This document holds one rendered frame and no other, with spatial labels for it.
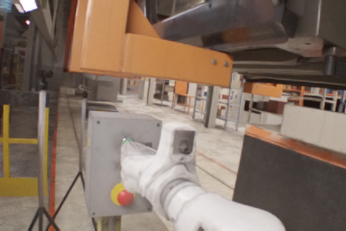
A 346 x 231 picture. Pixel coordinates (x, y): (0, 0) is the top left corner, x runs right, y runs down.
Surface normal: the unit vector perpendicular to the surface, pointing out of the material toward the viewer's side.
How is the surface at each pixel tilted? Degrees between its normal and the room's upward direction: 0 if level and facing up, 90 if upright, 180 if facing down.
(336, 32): 90
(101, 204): 90
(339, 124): 90
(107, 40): 90
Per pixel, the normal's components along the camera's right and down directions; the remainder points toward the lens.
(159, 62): 0.43, 0.17
